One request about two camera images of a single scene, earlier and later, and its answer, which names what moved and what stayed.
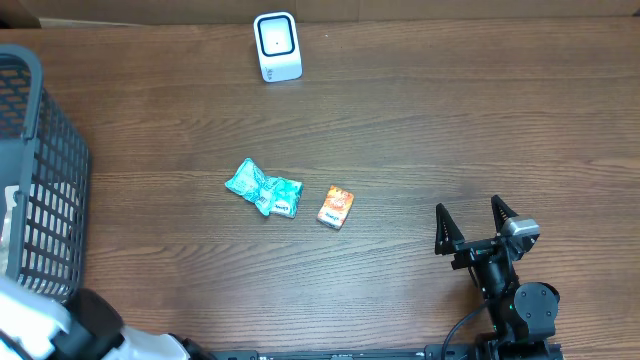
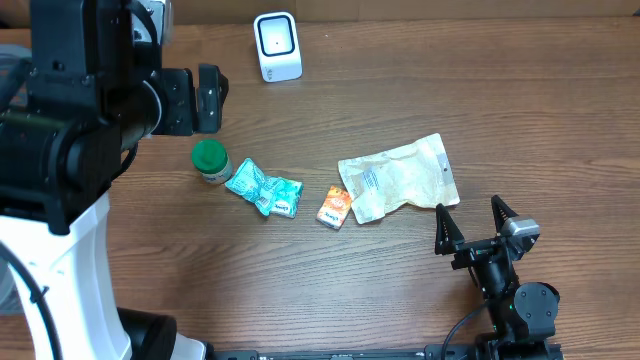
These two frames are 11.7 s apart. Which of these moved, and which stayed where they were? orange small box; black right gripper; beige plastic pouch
Moved: beige plastic pouch
Stayed: black right gripper; orange small box
